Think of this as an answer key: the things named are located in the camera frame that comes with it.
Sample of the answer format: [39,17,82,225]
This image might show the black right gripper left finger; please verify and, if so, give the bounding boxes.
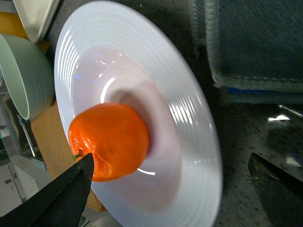
[0,154,94,227]

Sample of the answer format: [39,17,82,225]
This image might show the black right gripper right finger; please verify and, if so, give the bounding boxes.
[248,153,303,227]

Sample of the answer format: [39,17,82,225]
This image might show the orange fruit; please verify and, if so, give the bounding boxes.
[68,103,149,182]

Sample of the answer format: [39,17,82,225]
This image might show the white ridged plate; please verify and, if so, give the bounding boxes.
[54,1,223,227]

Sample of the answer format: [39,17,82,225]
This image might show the light green bowl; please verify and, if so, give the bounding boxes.
[0,34,55,120]

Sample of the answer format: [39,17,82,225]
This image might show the grey folded cloth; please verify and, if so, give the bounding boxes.
[189,0,303,105]

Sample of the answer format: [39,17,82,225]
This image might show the cream bear tray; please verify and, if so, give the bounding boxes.
[13,0,60,43]

